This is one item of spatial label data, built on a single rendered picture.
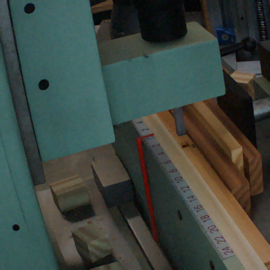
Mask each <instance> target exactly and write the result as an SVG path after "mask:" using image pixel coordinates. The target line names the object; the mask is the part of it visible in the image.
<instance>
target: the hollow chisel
mask: <svg viewBox="0 0 270 270"><path fill-rule="evenodd" d="M173 113H174V121H175V129H176V133H177V135H178V136H183V135H186V130H185V126H184V117H183V109H182V108H181V109H179V110H173Z"/></svg>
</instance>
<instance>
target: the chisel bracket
mask: <svg viewBox="0 0 270 270"><path fill-rule="evenodd" d="M186 24H187V34H186V35H185V36H183V37H182V38H180V39H176V40H173V41H169V42H149V41H146V40H143V39H142V38H141V34H140V33H139V34H134V35H131V36H127V37H122V38H118V39H113V40H109V41H107V42H103V43H99V44H98V48H99V54H100V58H101V63H102V72H103V76H104V81H105V88H106V91H107V97H108V103H109V106H110V113H111V119H112V123H113V125H117V124H121V123H124V122H126V121H130V120H133V119H137V118H141V117H144V116H148V115H152V114H156V113H160V112H162V111H166V110H171V109H172V110H179V109H181V108H183V107H184V106H185V105H188V104H192V103H195V102H199V101H203V100H206V99H210V98H214V97H219V96H222V95H224V94H225V84H224V76H223V70H222V65H221V55H220V50H219V45H218V40H217V38H216V37H215V36H214V35H212V34H211V33H210V32H209V31H207V30H206V29H205V28H203V27H202V26H201V25H200V24H199V23H198V22H194V21H193V22H187V23H186Z"/></svg>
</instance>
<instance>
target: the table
mask: <svg viewBox="0 0 270 270"><path fill-rule="evenodd" d="M221 65H223V67H224V68H226V69H227V70H228V71H229V73H231V74H233V72H234V71H237V70H236V69H235V68H234V67H233V66H232V65H231V64H229V62H228V61H226V59H224V58H223V57H221ZM113 129H114V132H115V141H114V142H112V143H111V145H112V147H113V149H114V151H116V153H117V155H118V156H119V159H120V160H121V162H122V164H123V166H124V167H125V169H126V171H128V174H129V175H130V177H131V179H132V181H133V183H134V184H135V186H136V187H137V189H138V191H139V193H140V195H141V197H142V198H143V199H144V201H145V202H146V205H148V204H147V200H146V194H145V187H144V183H143V177H142V170H141V166H140V165H139V164H138V162H137V160H136V159H135V156H134V155H133V153H132V152H131V150H130V149H129V147H128V145H127V144H126V143H125V141H124V139H123V137H122V136H121V134H120V132H119V130H118V129H117V128H114V127H113ZM255 129H256V142H257V150H258V152H259V153H260V154H261V158H262V177H263V192H261V193H258V194H257V195H254V196H250V200H251V202H250V206H251V216H249V218H250V220H252V222H253V223H254V225H255V226H256V227H257V229H258V230H259V232H260V233H261V235H262V236H263V237H264V238H265V240H266V241H267V243H268V244H269V246H270V133H269V132H268V131H267V130H266V129H265V127H264V126H263V125H262V124H261V123H260V122H256V123H255ZM148 182H149V189H150V192H151V199H152V206H153V210H154V216H155V219H156V221H157V223H158V224H159V226H160V228H161V229H162V231H163V232H164V234H165V236H166V238H167V239H168V241H169V243H170V245H171V247H172V248H173V249H174V251H175V252H176V254H177V256H178V258H179V259H180V261H181V262H182V264H183V266H184V268H185V270H205V268H204V267H203V265H202V263H201V262H200V260H199V259H198V258H197V255H196V254H195V253H194V251H193V250H192V247H191V246H190V245H189V243H188V241H187V240H186V239H185V237H184V234H183V233H182V232H181V230H180V229H179V227H178V225H177V224H176V222H175V221H174V220H173V218H172V216H171V215H170V213H169V210H168V209H167V207H166V206H165V204H164V202H163V201H162V199H161V198H160V197H159V195H158V194H157V192H156V191H155V189H154V188H153V186H152V184H151V182H150V181H149V180H148Z"/></svg>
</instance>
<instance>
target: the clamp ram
mask: <svg viewBox="0 0 270 270"><path fill-rule="evenodd" d="M222 70H223V76H224V84H225V94H224V95H222V96H219V97H217V102H218V106H219V107H220V108H221V110H222V111H223V112H224V113H225V114H226V115H227V116H228V117H229V118H230V119H231V121H232V122H233V123H234V124H235V126H237V127H238V129H240V130H241V132H242V134H243V135H244V136H245V137H246V138H247V139H248V140H249V141H250V142H251V143H252V145H253V146H254V147H255V149H256V150H257V142H256V129H255V123H256V122H260V121H264V120H265V119H269V118H270V97H269V98H265V99H261V100H256V101H253V98H252V96H251V95H249V94H248V93H247V92H246V90H245V89H244V88H242V87H241V86H240V85H239V84H238V83H237V82H236V81H235V80H234V79H232V77H231V76H230V75H229V74H228V73H227V72H226V71H225V70H224V69H222Z"/></svg>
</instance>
